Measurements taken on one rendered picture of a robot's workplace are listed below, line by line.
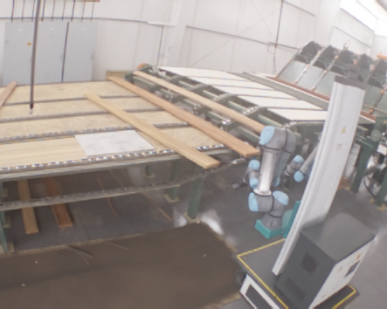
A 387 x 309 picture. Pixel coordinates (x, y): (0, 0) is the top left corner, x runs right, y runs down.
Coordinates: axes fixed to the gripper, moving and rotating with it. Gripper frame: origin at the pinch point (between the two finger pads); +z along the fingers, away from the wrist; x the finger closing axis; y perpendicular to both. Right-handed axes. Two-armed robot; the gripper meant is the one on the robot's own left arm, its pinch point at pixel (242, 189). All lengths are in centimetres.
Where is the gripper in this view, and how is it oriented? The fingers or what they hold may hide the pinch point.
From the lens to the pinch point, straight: 235.3
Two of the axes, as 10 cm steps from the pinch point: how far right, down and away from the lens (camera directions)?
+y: -3.0, -7.3, 6.1
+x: -9.4, 1.2, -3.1
